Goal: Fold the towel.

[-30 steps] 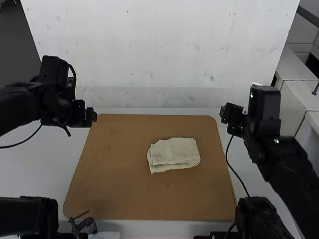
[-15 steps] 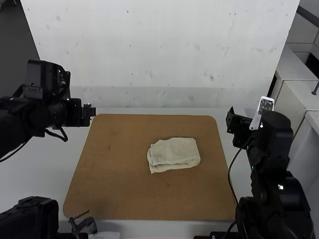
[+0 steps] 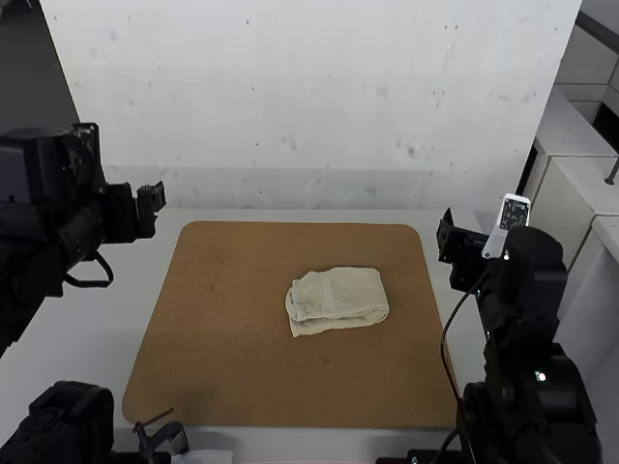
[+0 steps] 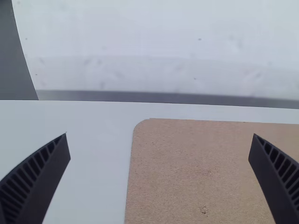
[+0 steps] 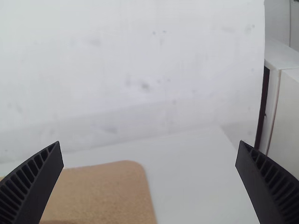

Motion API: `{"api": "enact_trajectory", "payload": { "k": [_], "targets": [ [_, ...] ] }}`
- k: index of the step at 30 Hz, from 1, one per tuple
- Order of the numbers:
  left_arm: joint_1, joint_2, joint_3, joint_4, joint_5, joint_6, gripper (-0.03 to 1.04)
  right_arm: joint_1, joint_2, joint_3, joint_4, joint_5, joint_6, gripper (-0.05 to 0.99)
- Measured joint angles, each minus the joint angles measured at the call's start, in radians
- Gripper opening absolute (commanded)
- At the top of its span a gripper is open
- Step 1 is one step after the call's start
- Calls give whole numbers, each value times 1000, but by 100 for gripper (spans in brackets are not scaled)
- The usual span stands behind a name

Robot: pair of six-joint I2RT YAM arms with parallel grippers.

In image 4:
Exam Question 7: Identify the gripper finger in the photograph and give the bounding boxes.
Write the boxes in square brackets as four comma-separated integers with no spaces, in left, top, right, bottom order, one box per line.
[248,133,299,224]
[0,132,71,224]

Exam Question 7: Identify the cork mat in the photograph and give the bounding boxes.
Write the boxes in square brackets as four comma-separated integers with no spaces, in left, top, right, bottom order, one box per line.
[124,118,299,224]

